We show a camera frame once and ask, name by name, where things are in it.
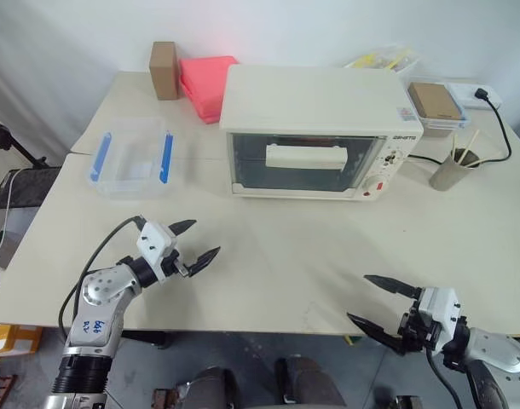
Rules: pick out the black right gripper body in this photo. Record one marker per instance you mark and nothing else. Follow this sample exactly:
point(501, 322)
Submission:
point(415, 334)

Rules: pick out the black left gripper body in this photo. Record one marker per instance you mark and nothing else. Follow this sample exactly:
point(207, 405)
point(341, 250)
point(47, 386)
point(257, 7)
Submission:
point(174, 263)

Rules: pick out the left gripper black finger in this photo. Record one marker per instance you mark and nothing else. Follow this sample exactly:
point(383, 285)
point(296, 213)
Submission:
point(203, 260)
point(182, 226)

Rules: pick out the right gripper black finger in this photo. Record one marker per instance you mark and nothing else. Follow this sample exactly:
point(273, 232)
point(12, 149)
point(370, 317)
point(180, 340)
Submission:
point(379, 331)
point(394, 286)

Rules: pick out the white oven timer knob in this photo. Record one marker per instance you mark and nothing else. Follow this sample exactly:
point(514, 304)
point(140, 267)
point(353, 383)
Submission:
point(375, 184)

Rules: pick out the white toaster oven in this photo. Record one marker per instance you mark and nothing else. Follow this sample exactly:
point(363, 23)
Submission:
point(311, 96)

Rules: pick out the dark rounded shape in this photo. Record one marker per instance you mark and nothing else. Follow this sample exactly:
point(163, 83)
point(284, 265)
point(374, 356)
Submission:
point(213, 389)
point(311, 381)

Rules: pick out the clear container blue clips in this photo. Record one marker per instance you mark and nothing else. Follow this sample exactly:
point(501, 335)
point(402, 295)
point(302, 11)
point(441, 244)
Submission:
point(130, 159)

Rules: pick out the grey metal cup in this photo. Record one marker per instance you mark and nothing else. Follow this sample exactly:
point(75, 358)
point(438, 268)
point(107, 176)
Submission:
point(449, 174)

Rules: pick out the pink folded cloth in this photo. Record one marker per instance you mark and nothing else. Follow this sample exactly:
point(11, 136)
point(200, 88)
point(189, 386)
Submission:
point(202, 85)

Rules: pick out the brown cardboard box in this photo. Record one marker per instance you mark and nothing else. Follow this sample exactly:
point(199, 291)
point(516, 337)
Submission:
point(163, 70)

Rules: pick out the wooden chopstick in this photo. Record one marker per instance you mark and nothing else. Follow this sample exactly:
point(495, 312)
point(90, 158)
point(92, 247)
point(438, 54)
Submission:
point(471, 145)

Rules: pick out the yellow cardboard box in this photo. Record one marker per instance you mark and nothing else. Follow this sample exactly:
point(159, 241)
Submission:
point(13, 338)

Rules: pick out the clear container brown lid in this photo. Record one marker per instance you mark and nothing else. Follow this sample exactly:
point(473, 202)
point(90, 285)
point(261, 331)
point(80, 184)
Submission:
point(437, 102)

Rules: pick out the black tripod stand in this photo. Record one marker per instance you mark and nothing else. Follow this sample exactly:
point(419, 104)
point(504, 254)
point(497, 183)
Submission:
point(4, 136)

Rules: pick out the white power strip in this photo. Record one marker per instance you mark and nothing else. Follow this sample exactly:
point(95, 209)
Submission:
point(464, 96)

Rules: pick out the red crate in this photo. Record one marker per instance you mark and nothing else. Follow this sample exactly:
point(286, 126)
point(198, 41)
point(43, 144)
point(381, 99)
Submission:
point(0, 387)

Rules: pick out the clear bag yellow items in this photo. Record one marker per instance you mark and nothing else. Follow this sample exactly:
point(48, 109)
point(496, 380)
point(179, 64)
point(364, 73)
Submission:
point(383, 59)

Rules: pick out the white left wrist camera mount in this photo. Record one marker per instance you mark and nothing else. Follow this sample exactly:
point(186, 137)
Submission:
point(154, 243)

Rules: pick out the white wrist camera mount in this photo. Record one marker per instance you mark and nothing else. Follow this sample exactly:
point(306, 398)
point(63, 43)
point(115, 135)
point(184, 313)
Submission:
point(154, 243)
point(440, 307)

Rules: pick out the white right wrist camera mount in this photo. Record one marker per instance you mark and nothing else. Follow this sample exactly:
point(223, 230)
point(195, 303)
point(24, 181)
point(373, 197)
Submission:
point(440, 307)

